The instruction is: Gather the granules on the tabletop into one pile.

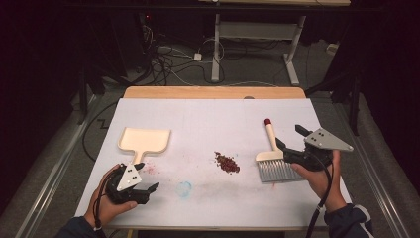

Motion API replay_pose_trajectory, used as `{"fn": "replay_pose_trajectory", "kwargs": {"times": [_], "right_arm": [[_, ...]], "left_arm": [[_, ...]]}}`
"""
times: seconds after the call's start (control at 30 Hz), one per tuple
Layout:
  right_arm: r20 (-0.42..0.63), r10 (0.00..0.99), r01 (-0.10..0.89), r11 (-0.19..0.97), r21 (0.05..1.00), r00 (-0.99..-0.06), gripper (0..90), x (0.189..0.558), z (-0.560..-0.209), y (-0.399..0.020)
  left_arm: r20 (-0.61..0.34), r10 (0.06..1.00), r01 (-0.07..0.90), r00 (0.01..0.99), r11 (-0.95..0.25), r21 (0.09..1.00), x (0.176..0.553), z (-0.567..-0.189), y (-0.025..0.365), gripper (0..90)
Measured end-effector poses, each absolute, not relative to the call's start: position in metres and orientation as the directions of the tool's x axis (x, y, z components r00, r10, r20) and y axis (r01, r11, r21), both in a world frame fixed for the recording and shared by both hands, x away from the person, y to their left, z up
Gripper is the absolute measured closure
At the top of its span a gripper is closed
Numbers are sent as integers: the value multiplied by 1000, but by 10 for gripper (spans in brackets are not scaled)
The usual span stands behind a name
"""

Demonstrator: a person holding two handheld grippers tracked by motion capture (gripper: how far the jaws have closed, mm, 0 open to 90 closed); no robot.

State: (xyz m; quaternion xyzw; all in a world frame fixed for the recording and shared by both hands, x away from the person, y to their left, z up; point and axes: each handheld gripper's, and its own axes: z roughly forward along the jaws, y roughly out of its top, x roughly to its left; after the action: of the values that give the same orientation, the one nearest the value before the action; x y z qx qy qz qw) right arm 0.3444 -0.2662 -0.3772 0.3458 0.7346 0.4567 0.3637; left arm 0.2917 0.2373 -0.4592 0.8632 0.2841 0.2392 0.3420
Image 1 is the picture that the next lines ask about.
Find tangle of floor cables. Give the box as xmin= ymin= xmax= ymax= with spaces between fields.
xmin=140 ymin=19 xmax=229 ymax=87

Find red and green beans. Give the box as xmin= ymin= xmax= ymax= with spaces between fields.
xmin=213 ymin=151 xmax=241 ymax=175

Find black floor cable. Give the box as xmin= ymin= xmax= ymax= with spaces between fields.
xmin=81 ymin=100 xmax=118 ymax=163

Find white box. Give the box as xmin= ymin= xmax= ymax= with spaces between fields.
xmin=325 ymin=42 xmax=341 ymax=56

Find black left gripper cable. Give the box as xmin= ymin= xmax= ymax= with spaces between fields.
xmin=92 ymin=170 xmax=117 ymax=231

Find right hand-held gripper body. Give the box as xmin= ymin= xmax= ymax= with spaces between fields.
xmin=283 ymin=128 xmax=355 ymax=172

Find black metal stand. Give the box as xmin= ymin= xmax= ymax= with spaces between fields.
xmin=76 ymin=62 xmax=107 ymax=126
xmin=305 ymin=63 xmax=362 ymax=137

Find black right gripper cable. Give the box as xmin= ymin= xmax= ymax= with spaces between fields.
xmin=305 ymin=153 xmax=335 ymax=238

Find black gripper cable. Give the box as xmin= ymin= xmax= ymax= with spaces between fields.
xmin=92 ymin=170 xmax=117 ymax=231
xmin=305 ymin=153 xmax=335 ymax=238

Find cream hand brush grey bristles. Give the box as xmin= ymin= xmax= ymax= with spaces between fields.
xmin=255 ymin=118 xmax=306 ymax=183

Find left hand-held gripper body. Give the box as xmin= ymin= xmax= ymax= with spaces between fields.
xmin=105 ymin=163 xmax=151 ymax=205

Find person's right hand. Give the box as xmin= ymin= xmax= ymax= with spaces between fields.
xmin=290 ymin=150 xmax=347 ymax=213

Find cream dustpan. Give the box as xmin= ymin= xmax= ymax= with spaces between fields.
xmin=117 ymin=127 xmax=172 ymax=167

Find white metal desk frame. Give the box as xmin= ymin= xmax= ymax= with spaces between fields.
xmin=197 ymin=0 xmax=352 ymax=87

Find person's left hand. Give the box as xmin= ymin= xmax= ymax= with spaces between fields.
xmin=83 ymin=164 xmax=138 ymax=229

